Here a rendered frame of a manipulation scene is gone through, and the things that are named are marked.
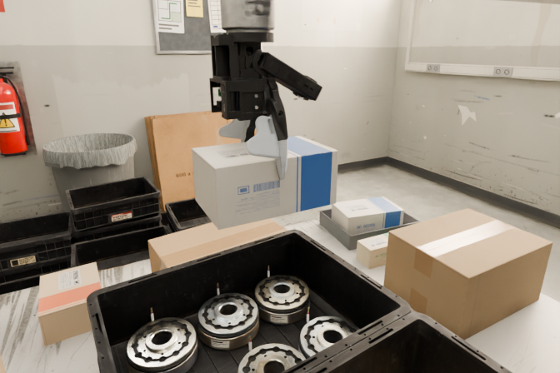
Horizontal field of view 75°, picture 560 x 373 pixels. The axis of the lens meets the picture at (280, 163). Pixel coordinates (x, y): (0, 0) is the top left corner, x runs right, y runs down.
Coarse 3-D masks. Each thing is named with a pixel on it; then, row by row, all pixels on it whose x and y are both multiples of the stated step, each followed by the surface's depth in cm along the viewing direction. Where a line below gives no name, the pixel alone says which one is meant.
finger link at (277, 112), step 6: (276, 90) 51; (276, 96) 51; (270, 102) 51; (276, 102) 51; (270, 108) 51; (276, 108) 50; (282, 108) 51; (270, 114) 52; (276, 114) 51; (282, 114) 51; (276, 120) 51; (282, 120) 51; (276, 126) 51; (282, 126) 51; (276, 132) 51; (282, 132) 51; (282, 138) 51
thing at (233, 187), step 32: (192, 160) 59; (224, 160) 52; (256, 160) 52; (288, 160) 53; (320, 160) 56; (224, 192) 50; (256, 192) 52; (288, 192) 55; (320, 192) 58; (224, 224) 51
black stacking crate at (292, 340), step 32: (256, 256) 71; (288, 256) 76; (320, 256) 69; (128, 288) 58; (160, 288) 61; (192, 288) 65; (224, 288) 69; (320, 288) 70; (352, 288) 62; (128, 320) 60; (192, 320) 65; (352, 320) 64; (224, 352) 58
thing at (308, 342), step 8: (312, 320) 60; (320, 320) 60; (328, 320) 60; (336, 320) 60; (344, 320) 60; (304, 328) 58; (312, 328) 59; (344, 328) 58; (352, 328) 58; (304, 336) 57; (312, 336) 57; (304, 344) 55; (312, 344) 55; (304, 352) 54; (312, 352) 54
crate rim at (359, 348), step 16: (400, 320) 51; (416, 320) 51; (432, 320) 51; (368, 336) 48; (384, 336) 48; (448, 336) 48; (352, 352) 45; (464, 352) 46; (480, 352) 45; (320, 368) 43; (336, 368) 43; (496, 368) 43
